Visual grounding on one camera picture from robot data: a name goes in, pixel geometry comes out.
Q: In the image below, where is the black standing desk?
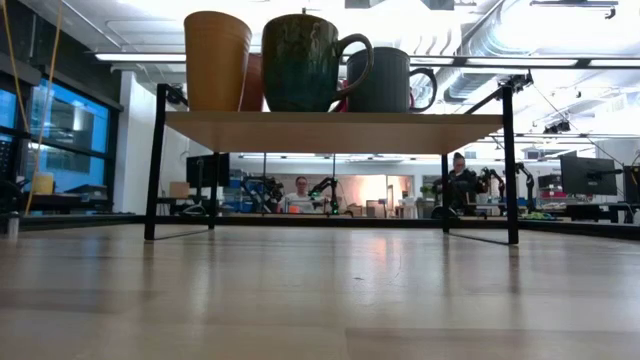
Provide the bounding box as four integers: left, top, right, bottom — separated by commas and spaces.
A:
19, 183, 114, 214

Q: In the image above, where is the yellow tall cup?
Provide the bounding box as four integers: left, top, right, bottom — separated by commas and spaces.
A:
183, 10, 253, 112

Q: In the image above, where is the terracotta tall cup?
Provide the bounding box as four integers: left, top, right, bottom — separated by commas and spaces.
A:
239, 52, 266, 112

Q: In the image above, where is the person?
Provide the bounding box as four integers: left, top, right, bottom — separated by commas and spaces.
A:
432, 151, 486, 220
279, 174, 321, 215

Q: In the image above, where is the yellow container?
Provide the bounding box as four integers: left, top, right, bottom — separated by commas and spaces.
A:
32, 172, 55, 195

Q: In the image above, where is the grey mug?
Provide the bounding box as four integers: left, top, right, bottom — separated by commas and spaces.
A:
345, 46, 439, 114

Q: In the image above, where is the orange hanging cable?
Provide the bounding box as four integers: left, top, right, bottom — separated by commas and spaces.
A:
1, 0, 30, 132

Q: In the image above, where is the black aluminium rig frame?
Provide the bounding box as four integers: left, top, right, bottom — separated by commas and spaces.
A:
0, 212, 640, 242

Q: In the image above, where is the wooden shelf black metal frame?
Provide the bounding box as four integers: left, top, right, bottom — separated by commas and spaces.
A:
142, 82, 520, 245

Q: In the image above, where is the red mug with handle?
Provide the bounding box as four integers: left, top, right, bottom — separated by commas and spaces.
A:
332, 79, 420, 114

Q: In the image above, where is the dark green glazed mug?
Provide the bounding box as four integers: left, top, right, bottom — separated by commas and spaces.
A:
261, 13, 375, 113

